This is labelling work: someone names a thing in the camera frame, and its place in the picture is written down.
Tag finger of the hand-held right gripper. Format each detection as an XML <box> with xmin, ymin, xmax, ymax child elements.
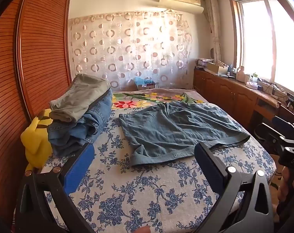
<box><xmin>255</xmin><ymin>123</ymin><xmax>287</xmax><ymax>148</ymax></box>
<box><xmin>272</xmin><ymin>116</ymin><xmax>294</xmax><ymax>136</ymax></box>

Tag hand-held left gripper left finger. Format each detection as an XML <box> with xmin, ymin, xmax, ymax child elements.
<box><xmin>14</xmin><ymin>142</ymin><xmax>96</xmax><ymax>233</ymax></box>

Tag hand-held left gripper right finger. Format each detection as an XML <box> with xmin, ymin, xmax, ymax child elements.
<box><xmin>194</xmin><ymin>141</ymin><xmax>275</xmax><ymax>233</ymax></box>

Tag blue-green short pants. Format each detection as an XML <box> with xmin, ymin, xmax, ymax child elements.
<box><xmin>118</xmin><ymin>101</ymin><xmax>251</xmax><ymax>167</ymax></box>

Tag olive folded pants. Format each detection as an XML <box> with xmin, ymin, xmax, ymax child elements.
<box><xmin>49</xmin><ymin>73</ymin><xmax>111</xmax><ymax>123</ymax></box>

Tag person's right hand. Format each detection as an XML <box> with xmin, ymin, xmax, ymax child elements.
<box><xmin>277</xmin><ymin>168</ymin><xmax>294</xmax><ymax>205</ymax></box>

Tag person's left hand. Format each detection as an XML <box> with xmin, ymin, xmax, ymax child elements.
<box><xmin>131</xmin><ymin>226</ymin><xmax>151</xmax><ymax>233</ymax></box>

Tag wooden chair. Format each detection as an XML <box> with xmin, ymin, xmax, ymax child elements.
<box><xmin>275</xmin><ymin>101</ymin><xmax>294</xmax><ymax>127</ymax></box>

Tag colourful floor mat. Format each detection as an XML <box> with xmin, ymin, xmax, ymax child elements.
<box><xmin>269</xmin><ymin>167</ymin><xmax>284</xmax><ymax>201</ymax></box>

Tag yellow plush toy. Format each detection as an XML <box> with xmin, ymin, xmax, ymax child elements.
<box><xmin>21</xmin><ymin>108</ymin><xmax>54</xmax><ymax>173</ymax></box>

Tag wooden cabinet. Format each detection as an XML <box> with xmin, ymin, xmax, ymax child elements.
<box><xmin>193</xmin><ymin>67</ymin><xmax>284</xmax><ymax>136</ymax></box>

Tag bed with floral blue cover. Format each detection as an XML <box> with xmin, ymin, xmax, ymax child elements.
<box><xmin>42</xmin><ymin>102</ymin><xmax>277</xmax><ymax>233</ymax></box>

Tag white plastic jug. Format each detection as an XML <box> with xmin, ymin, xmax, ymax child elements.
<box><xmin>236</xmin><ymin>66</ymin><xmax>246</xmax><ymax>82</ymax></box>

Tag open cardboard box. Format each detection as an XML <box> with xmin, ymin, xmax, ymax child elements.
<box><xmin>206</xmin><ymin>62</ymin><xmax>226</xmax><ymax>74</ymax></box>

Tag wooden-framed window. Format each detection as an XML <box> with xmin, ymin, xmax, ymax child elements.
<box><xmin>230</xmin><ymin>0</ymin><xmax>294</xmax><ymax>93</ymax></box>

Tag colourful flower blanket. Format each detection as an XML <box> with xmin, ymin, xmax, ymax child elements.
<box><xmin>112</xmin><ymin>89</ymin><xmax>207</xmax><ymax>110</ymax></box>

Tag stack of papers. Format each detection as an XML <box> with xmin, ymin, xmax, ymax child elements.
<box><xmin>195</xmin><ymin>58</ymin><xmax>214</xmax><ymax>70</ymax></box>

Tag small cardboard box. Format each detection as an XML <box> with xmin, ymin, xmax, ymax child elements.
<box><xmin>137</xmin><ymin>83</ymin><xmax>156</xmax><ymax>91</ymax></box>

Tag beige window curtain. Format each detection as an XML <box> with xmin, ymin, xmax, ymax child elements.
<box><xmin>204</xmin><ymin>0</ymin><xmax>223</xmax><ymax>62</ymax></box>

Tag circle-pattern sheer curtain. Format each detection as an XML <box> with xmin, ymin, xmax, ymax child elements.
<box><xmin>68</xmin><ymin>10</ymin><xmax>193</xmax><ymax>91</ymax></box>

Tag wooden headboard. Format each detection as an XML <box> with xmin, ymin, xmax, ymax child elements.
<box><xmin>0</xmin><ymin>0</ymin><xmax>73</xmax><ymax>224</ymax></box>

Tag white air deflector panel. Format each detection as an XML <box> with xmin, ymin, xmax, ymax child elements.
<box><xmin>158</xmin><ymin>0</ymin><xmax>204</xmax><ymax>14</ymax></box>

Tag black cables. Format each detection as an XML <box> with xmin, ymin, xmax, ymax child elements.
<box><xmin>259</xmin><ymin>82</ymin><xmax>285</xmax><ymax>98</ymax></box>

